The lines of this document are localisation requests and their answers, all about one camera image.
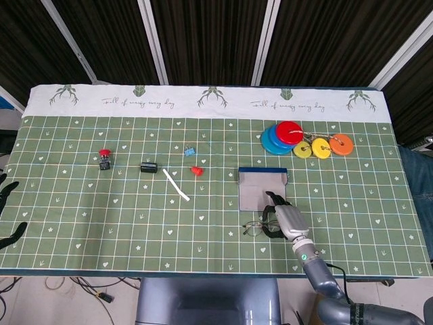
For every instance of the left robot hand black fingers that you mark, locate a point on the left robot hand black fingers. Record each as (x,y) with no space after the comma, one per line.
(6,199)

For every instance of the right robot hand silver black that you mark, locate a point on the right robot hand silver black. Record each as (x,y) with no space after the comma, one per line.
(291,220)

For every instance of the wire-rimmed eyeglasses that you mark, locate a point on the wire-rimmed eyeglasses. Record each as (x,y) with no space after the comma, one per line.
(253,229)

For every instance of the blue glasses case grey lining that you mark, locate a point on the blue glasses case grey lining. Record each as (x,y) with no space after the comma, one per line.
(253,193)

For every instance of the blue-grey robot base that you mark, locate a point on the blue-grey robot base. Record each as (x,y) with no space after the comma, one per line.
(203,298)

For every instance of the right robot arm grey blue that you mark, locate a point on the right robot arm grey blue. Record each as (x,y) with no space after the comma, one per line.
(321,274)

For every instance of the yellow-green wooden disc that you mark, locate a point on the yellow-green wooden disc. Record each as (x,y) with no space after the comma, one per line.
(299,153)

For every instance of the yellow wooden disc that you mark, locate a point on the yellow wooden disc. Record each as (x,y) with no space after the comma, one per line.
(321,153)

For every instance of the white grey equipment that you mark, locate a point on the white grey equipment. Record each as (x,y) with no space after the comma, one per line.
(10,120)

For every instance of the blue wooden disc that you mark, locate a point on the blue wooden disc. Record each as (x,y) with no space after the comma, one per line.
(272,139)

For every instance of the red wooden disc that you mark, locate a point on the red wooden disc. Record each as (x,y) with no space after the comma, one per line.
(285,135)

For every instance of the orange wooden disc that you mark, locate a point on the orange wooden disc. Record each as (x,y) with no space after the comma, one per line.
(345,149)

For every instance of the small red push button cap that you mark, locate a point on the small red push button cap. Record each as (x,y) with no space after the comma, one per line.
(197,171)

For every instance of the red emergency stop button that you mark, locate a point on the red emergency stop button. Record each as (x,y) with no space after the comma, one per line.
(105,154)

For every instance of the white plastic strip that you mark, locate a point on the white plastic strip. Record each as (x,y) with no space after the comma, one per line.
(175,185)

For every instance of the blue binder clip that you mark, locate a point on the blue binder clip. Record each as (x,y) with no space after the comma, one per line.
(189,152)

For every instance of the green checkered tablecloth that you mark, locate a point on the green checkered tablecloth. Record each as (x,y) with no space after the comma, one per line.
(169,237)

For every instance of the person in blue jeans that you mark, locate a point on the person in blue jeans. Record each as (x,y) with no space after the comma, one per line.
(421,176)

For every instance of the black plug connector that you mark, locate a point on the black plug connector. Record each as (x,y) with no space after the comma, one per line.
(105,298)

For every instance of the black cylindrical ferrite core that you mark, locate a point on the black cylindrical ferrite core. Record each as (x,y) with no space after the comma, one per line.
(149,168)

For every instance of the white partition post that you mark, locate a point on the white partition post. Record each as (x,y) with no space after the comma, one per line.
(154,40)
(265,40)
(406,54)
(69,40)
(8,98)

